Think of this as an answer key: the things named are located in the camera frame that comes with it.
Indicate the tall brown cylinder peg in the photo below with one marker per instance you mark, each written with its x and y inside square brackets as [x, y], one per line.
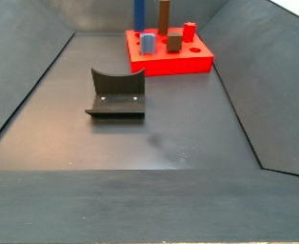
[164, 10]

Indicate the dark blue rectangular bar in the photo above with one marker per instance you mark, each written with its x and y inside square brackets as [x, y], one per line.
[139, 15]

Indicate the black curved fixture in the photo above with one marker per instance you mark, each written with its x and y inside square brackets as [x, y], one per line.
[119, 95]

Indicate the red notched peg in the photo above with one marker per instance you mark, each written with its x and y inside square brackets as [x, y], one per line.
[188, 31]

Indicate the short brown pentagon peg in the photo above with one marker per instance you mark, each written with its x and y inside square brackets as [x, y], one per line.
[174, 42]

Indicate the light blue notched peg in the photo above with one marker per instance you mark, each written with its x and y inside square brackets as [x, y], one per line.
[147, 43]

